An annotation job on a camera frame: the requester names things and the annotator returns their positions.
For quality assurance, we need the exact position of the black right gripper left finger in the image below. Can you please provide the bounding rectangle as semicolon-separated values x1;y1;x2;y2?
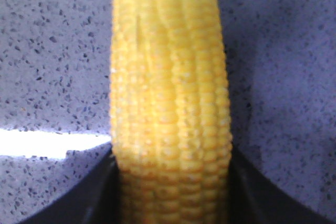
22;150;120;224

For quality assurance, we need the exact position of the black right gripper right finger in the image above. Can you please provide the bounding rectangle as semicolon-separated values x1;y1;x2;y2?
229;148;333;224

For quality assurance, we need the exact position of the yellow corn cob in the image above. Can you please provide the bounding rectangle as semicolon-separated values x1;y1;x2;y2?
110;0;232;223

